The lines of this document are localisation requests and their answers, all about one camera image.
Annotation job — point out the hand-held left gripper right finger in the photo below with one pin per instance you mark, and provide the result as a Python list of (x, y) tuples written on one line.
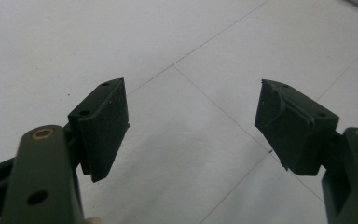
[(295, 130)]

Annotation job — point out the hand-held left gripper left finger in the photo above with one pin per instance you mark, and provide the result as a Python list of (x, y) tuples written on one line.
[(101, 130)]

